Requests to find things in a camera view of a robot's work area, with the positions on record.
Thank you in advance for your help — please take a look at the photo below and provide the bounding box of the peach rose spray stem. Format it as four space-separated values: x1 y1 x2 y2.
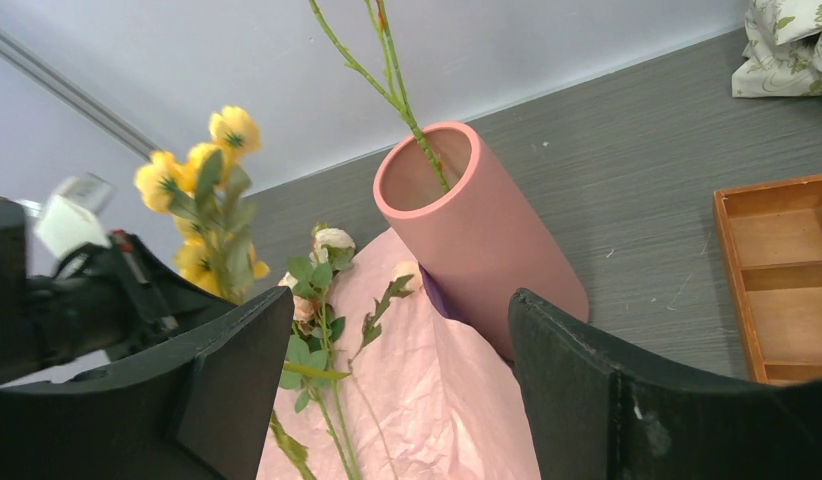
279 223 362 479

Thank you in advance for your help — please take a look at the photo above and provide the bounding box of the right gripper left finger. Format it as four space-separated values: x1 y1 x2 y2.
0 287 293 479

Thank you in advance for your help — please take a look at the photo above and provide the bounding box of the pink cylindrical vase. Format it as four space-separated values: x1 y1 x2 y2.
373 122 589 359

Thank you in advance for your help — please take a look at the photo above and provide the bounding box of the orange compartment tray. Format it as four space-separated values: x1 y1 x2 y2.
713 174 822 386

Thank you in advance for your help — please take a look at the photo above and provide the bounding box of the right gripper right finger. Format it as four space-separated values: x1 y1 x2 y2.
508 289 822 479

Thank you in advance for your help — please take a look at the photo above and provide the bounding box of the crumpled printed paper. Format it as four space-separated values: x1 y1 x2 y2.
731 0 822 98

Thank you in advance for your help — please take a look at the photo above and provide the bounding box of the yellow flower stem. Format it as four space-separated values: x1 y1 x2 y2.
133 106 270 304

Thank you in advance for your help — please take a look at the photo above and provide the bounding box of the pink rose stem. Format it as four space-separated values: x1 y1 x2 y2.
308 0 451 194

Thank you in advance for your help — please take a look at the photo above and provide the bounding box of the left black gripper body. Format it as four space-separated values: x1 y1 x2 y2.
0 197 234 385

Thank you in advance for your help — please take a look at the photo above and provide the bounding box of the purple flower bouquet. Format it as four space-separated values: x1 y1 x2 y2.
257 231 539 479

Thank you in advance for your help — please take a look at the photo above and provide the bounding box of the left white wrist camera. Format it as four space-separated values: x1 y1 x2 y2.
34 173 116 259

